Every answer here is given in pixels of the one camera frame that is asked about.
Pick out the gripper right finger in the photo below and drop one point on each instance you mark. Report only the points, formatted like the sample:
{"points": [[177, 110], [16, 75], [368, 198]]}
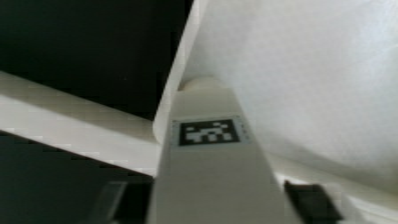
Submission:
{"points": [[311, 203]]}

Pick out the white desk top panel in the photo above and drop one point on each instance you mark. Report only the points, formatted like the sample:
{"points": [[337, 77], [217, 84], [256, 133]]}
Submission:
{"points": [[302, 53]]}

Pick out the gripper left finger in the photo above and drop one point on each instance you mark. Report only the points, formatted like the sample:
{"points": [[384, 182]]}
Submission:
{"points": [[122, 203]]}

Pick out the white front fence bar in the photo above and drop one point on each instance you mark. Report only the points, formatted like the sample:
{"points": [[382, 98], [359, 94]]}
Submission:
{"points": [[76, 125]]}

